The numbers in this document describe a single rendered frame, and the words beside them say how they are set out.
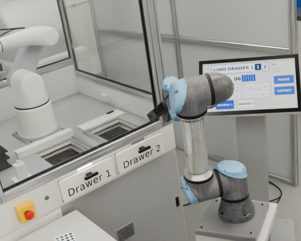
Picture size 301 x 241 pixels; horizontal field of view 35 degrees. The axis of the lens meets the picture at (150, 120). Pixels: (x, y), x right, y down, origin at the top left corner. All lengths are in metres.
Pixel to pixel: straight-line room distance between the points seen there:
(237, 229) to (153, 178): 0.73
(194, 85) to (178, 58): 2.17
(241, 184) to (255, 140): 0.78
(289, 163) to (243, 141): 0.97
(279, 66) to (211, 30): 1.10
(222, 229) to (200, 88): 0.61
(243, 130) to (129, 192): 0.71
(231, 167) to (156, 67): 0.70
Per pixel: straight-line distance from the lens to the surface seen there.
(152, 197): 2.58
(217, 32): 3.53
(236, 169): 1.91
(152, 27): 2.31
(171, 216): 2.74
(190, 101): 1.66
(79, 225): 2.18
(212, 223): 2.01
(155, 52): 2.34
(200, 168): 1.84
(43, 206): 2.22
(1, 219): 2.16
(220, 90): 1.68
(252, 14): 3.33
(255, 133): 2.66
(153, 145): 2.44
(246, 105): 2.50
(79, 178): 2.24
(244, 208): 1.99
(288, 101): 2.51
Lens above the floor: 1.99
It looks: 24 degrees down
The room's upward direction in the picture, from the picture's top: 9 degrees counter-clockwise
